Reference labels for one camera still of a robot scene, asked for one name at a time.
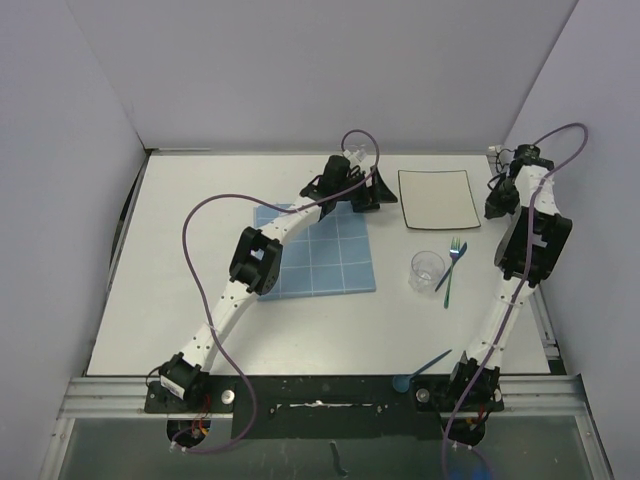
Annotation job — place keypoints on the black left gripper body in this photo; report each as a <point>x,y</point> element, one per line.
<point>353,189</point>

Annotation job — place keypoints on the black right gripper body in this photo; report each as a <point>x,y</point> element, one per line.
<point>504,196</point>

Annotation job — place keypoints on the blue grid placemat cloth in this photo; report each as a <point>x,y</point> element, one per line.
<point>331,257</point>

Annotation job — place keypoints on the clear drinking glass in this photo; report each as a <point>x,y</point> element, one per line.
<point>426,270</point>

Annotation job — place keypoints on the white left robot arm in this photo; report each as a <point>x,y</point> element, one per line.
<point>255,265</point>

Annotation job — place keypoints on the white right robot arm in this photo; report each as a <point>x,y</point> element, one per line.
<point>525,256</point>

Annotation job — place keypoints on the square white plate dark rim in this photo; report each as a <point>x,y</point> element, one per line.
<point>437,200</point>

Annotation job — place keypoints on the dark blue knife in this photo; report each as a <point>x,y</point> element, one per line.
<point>454,253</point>

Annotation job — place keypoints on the blue plastic spoon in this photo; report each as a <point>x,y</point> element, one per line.
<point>402,382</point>

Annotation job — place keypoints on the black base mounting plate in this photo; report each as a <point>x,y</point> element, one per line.
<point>326,408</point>

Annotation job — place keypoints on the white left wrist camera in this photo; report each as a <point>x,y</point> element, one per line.
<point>355,154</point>

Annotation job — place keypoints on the aluminium table frame rail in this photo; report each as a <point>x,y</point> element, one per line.
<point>546,429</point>

